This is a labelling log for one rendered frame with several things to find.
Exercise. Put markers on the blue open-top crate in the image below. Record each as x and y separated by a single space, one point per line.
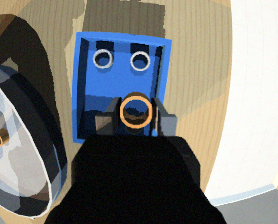
94 88

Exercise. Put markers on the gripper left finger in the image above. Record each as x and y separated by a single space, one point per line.
107 122

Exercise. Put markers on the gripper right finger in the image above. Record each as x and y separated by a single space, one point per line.
165 124

